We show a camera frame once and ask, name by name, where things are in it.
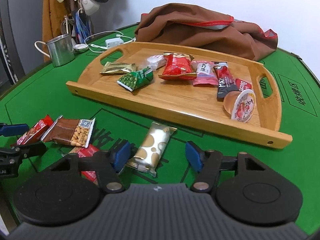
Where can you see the small round tin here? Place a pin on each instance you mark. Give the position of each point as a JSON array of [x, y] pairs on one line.
[[80, 48]]

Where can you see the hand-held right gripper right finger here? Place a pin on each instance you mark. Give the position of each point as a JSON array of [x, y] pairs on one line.
[[193, 157]]

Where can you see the gold dotted white snack packet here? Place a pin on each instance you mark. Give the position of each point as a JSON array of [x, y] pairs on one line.
[[152, 147]]

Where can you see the red and white snack packet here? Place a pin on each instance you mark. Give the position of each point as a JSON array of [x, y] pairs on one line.
[[35, 130]]

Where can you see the metal mug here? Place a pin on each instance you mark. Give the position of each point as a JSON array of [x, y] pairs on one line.
[[61, 52]]

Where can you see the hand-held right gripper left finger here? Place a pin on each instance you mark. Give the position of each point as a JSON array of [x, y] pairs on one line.
[[121, 155]]

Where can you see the orange-brown coat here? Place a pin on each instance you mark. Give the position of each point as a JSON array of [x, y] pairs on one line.
[[52, 17]]

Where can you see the green pea snack packet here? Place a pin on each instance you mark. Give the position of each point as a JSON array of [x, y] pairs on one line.
[[135, 80]]

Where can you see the small red biscuit packet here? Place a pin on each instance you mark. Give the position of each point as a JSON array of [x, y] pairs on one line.
[[243, 83]]

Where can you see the black and red stick packet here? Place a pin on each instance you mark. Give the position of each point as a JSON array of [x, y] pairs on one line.
[[223, 82]]

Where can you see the jelly cup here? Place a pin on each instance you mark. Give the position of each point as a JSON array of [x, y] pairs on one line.
[[242, 105]]

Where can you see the small white bag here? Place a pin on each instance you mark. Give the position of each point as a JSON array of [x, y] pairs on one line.
[[88, 5]]

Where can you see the pink snack packet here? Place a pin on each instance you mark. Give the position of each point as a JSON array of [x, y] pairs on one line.
[[205, 73]]

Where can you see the brown peanut snack packet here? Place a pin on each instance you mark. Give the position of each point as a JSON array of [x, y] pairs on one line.
[[67, 131]]

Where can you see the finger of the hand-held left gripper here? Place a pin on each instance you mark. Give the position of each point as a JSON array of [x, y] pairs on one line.
[[32, 148], [15, 129]]

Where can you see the brown cloth bag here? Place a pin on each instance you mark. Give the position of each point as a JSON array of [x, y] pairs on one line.
[[200, 27]]

